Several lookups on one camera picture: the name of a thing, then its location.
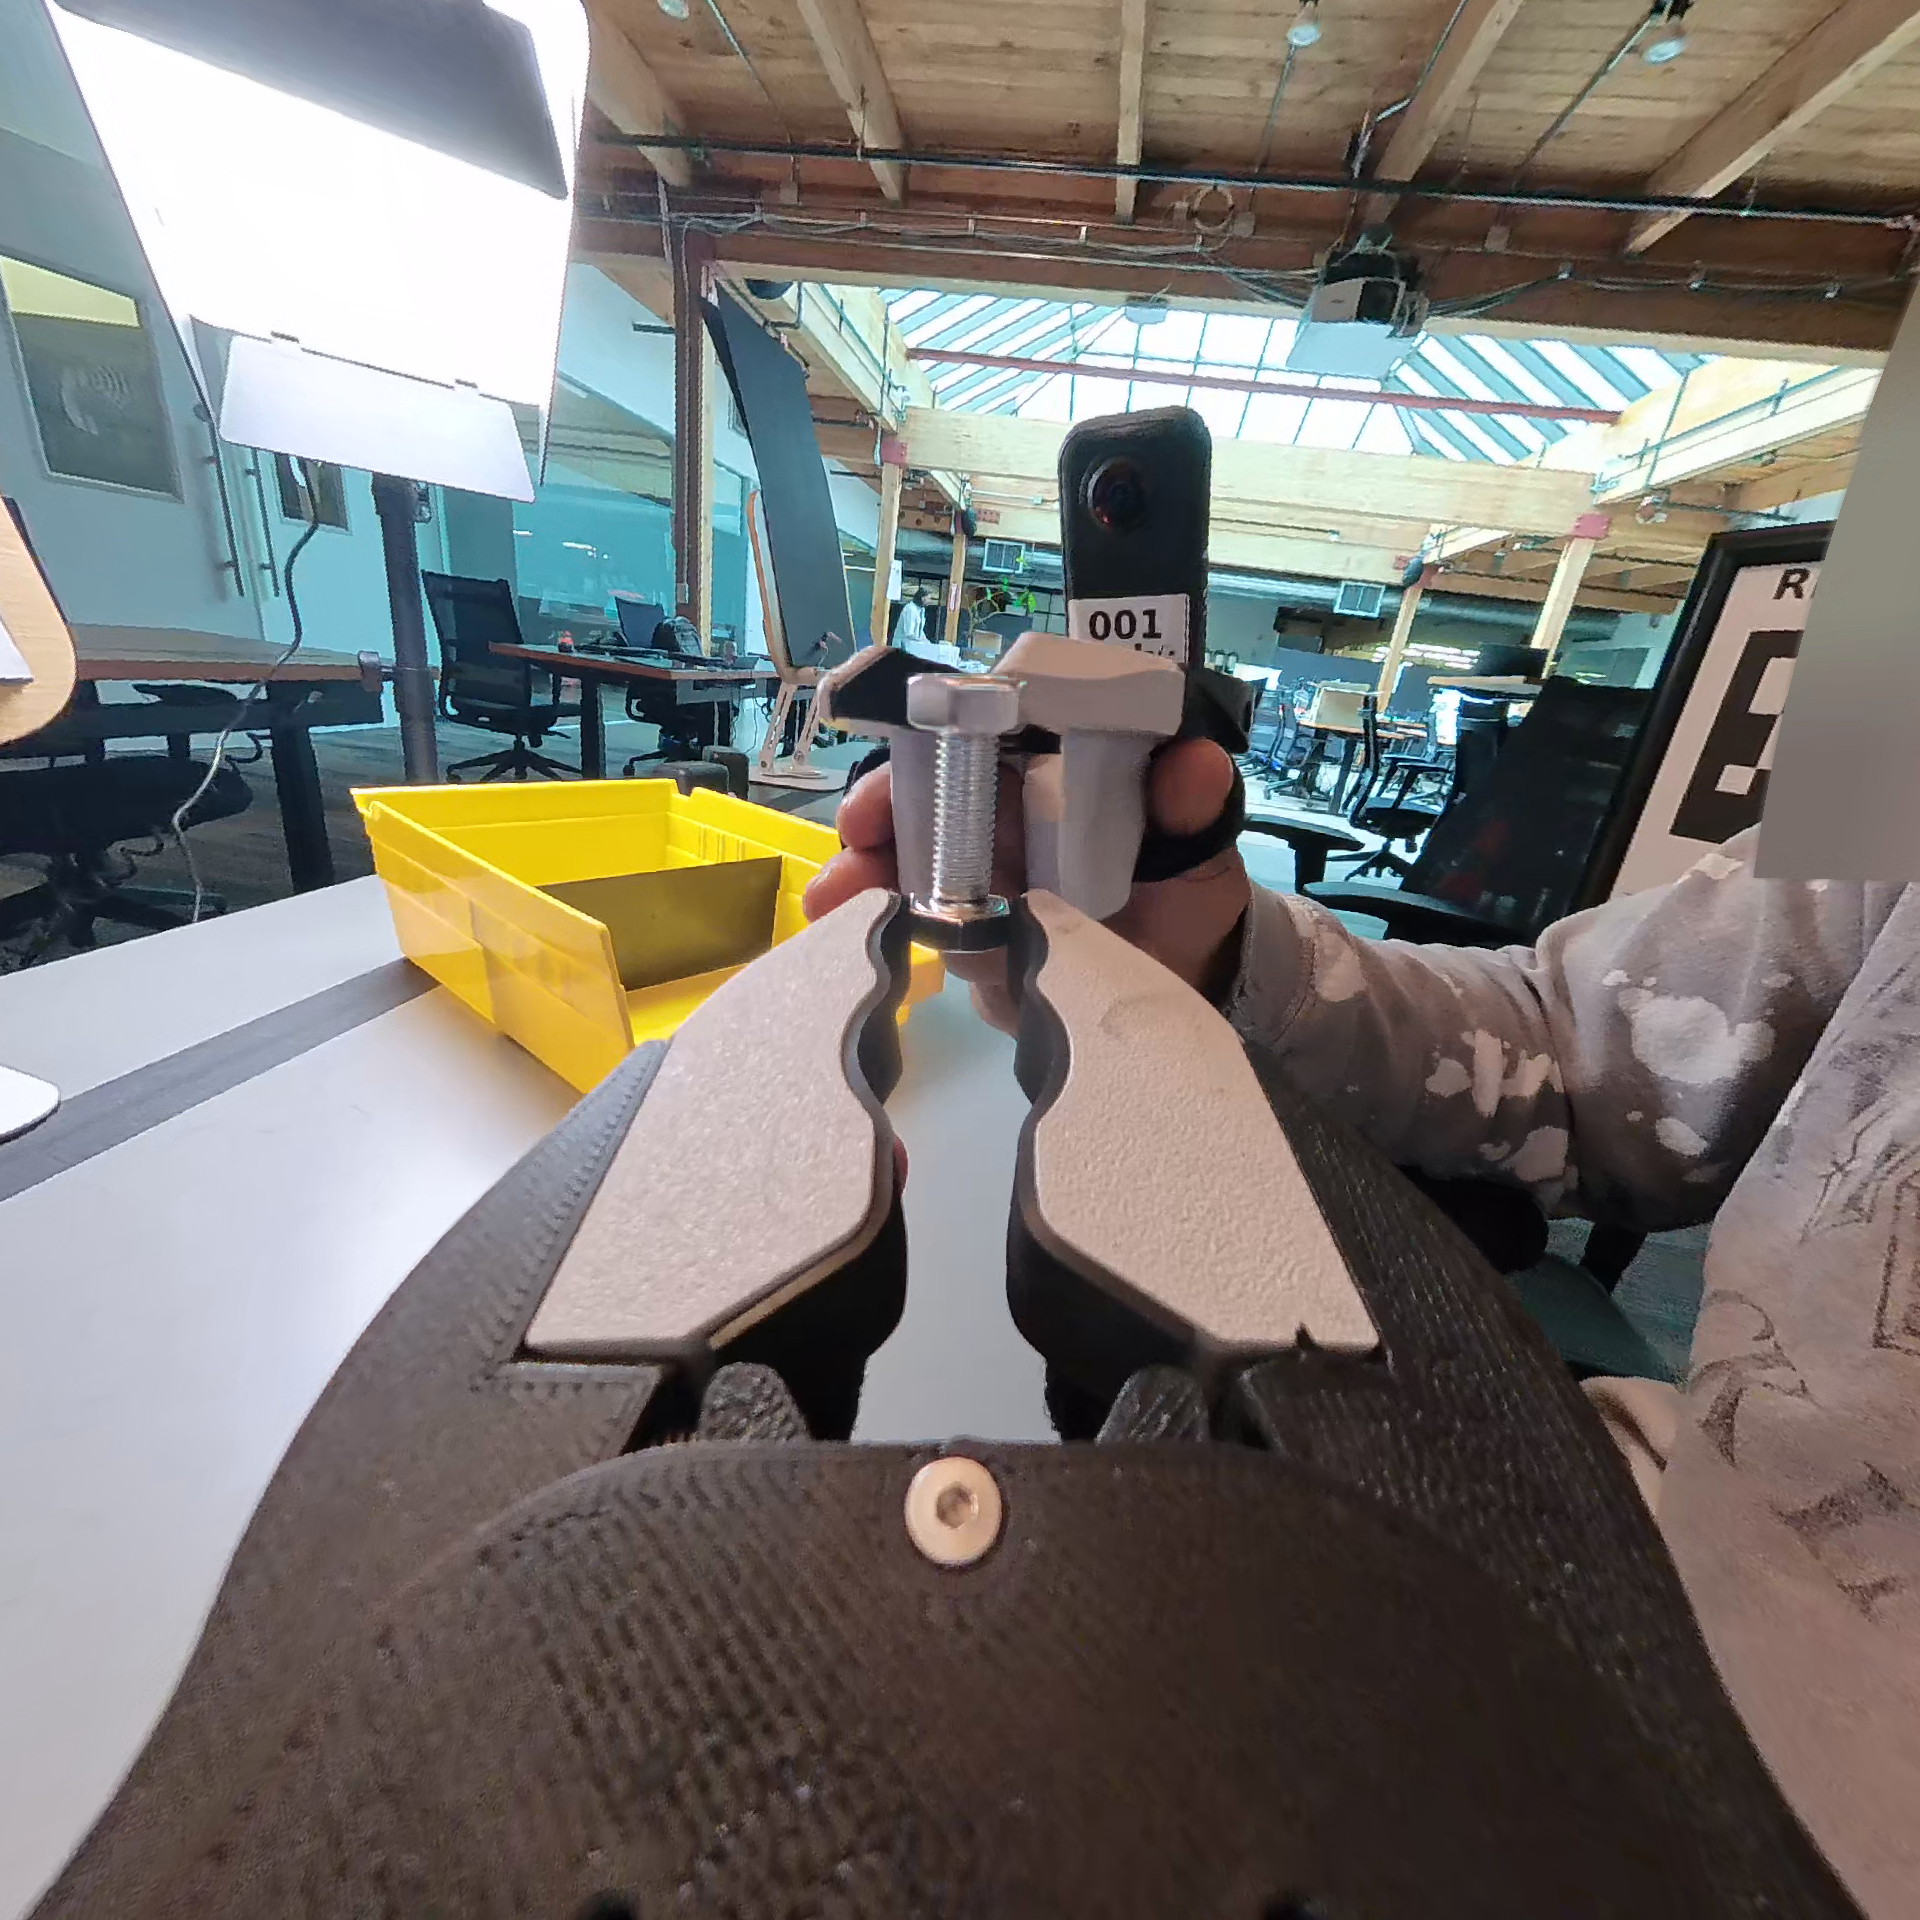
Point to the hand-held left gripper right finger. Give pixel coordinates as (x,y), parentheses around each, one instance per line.
(1184,1171)

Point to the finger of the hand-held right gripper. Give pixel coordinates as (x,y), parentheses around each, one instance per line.
(870,699)
(1103,704)

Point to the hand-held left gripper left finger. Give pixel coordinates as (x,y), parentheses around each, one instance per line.
(720,1171)

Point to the silver hex bolt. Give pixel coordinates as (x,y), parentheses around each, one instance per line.
(960,811)

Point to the silver hex nut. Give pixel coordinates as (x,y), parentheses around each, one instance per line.
(960,926)

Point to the large yellow plastic bin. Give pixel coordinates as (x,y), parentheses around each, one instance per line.
(481,916)

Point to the person's right forearm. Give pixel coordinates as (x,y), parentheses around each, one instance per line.
(1499,1050)

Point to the person's right hand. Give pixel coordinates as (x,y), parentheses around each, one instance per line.
(1200,938)

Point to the wooden panel stand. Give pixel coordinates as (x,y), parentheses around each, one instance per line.
(780,750)

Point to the small black box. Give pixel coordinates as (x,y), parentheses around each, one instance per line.
(697,780)

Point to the tall black panel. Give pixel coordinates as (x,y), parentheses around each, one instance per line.
(786,480)

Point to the black bin divider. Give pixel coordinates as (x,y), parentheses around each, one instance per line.
(674,923)

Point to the dark wooden desk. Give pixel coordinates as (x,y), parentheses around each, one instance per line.
(194,653)
(599,658)

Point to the grey ceiling box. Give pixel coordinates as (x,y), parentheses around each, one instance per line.
(1350,323)

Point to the black mesh office chair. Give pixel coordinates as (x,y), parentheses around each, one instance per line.
(1515,840)

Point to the black light stand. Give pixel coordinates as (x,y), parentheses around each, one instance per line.
(404,629)

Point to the white track spotlight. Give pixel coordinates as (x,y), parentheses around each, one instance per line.
(1306,23)
(1662,38)

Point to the black white marker board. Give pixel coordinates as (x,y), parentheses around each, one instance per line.
(1664,750)

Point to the white diffuser panel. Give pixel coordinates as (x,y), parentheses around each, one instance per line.
(376,421)

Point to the bright softbox light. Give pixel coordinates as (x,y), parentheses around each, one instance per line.
(299,254)

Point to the black light flag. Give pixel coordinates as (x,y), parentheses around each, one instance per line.
(420,77)

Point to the wooden document board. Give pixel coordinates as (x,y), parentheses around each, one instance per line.
(43,675)

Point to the grey wall sign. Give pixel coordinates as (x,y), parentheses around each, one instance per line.
(89,390)

